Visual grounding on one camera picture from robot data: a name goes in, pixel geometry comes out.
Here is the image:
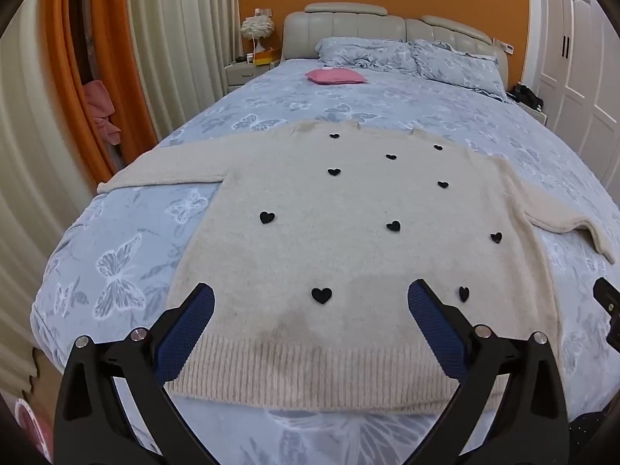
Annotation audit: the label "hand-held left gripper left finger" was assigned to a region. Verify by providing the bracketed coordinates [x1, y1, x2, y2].
[53, 282, 216, 465]

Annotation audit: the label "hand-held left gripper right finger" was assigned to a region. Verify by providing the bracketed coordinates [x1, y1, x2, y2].
[407, 279, 570, 465]

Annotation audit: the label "beige nightstand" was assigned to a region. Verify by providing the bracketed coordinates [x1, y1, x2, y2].
[224, 58, 282, 98]

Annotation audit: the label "white feather lamp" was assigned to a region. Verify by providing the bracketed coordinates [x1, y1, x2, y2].
[241, 15, 277, 54]

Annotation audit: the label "blue butterfly pillow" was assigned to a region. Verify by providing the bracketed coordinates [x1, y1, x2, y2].
[316, 37, 418, 74]
[409, 41, 507, 100]

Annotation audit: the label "bed with blue butterfly duvet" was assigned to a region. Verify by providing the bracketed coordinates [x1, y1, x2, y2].
[30, 55, 620, 465]

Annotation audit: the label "cream sweater with black hearts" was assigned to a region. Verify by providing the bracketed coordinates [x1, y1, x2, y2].
[97, 120, 616, 415]

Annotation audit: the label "white wardrobe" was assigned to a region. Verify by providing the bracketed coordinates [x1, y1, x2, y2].
[525, 0, 620, 185]

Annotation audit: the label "black items on nightstand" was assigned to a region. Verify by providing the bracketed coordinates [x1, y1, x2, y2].
[506, 82, 546, 110]

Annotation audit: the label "beige padded headboard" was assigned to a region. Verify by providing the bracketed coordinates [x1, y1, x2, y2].
[282, 2, 509, 88]

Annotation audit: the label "pink cushion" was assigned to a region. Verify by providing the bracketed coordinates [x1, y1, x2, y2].
[305, 68, 367, 85]

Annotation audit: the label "pink round floor item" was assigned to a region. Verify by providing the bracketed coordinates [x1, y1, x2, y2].
[12, 397, 54, 463]

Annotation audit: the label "pink hanging garment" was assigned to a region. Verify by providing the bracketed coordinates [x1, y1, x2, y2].
[82, 80, 122, 146]

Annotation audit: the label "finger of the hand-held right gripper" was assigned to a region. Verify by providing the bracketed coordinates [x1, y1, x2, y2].
[593, 277, 620, 344]

